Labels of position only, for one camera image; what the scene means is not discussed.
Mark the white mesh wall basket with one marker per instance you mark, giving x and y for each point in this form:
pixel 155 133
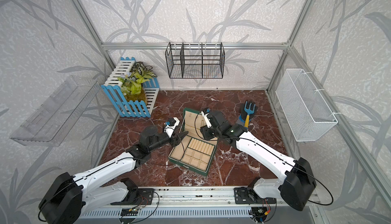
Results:
pixel 305 109

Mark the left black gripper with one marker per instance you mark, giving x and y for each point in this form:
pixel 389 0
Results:
pixel 177 137

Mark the blue white picket fence planter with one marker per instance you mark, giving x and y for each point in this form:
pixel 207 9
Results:
pixel 132 109

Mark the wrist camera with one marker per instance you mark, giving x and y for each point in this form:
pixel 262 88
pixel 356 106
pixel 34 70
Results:
pixel 204 113
pixel 171 124

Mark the green jewelry box beige lining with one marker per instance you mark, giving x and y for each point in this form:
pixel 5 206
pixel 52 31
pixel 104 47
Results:
pixel 194 152

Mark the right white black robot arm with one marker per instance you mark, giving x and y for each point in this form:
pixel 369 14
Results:
pixel 294 180

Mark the artificial green plant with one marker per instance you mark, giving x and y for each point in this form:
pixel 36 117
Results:
pixel 132 82

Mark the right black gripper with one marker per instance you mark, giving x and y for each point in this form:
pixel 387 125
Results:
pixel 203 130

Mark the blue yellow garden fork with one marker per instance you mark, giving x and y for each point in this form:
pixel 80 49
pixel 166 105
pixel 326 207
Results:
pixel 249 108

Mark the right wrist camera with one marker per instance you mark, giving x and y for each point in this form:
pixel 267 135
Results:
pixel 204 113

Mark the grey black garden glove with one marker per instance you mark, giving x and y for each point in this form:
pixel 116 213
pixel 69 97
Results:
pixel 242 116

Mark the black wire wall basket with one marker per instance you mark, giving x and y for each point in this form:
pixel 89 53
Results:
pixel 195 61

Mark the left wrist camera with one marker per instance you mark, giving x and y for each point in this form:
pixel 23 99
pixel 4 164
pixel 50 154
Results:
pixel 171 124

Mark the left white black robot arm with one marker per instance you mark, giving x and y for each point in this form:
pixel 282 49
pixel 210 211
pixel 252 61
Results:
pixel 71 196

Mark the clear acrylic wall shelf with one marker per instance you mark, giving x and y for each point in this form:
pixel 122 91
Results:
pixel 53 120

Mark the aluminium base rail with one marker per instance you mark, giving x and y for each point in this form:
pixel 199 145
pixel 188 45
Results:
pixel 189 197

